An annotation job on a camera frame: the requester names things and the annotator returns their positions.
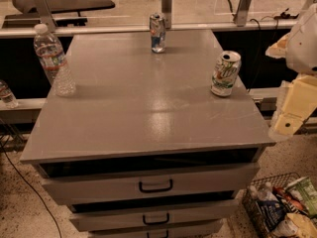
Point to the clear plastic water bottle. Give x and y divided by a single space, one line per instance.
53 60

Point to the top drawer black handle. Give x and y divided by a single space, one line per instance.
152 187

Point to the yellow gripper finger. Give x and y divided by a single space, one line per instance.
296 101
279 49

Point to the small bottle in basket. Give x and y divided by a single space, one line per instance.
265 192

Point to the wire basket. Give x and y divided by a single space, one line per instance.
252 208

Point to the green white soda can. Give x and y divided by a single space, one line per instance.
225 73

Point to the left metal bracket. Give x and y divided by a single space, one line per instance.
45 14

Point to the middle drawer black handle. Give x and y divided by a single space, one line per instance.
151 220

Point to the right metal bracket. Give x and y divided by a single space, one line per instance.
240 18

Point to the metal bracket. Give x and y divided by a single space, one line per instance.
166 7
240 18
45 14

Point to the drawer black handle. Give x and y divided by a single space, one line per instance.
151 220
152 187
158 234

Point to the bottom drawer black handle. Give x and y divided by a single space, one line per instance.
158 234

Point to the yellow bag in basket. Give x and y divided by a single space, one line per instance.
295 226

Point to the blue snack bag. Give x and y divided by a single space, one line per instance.
272 211

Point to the crushed blue soda can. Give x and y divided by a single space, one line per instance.
157 30

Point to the middle metal bracket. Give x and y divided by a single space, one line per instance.
166 7

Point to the grey drawer cabinet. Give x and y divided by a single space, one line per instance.
139 116

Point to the green carton in basket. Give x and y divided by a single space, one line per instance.
304 191

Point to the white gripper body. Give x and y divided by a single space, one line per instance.
303 49

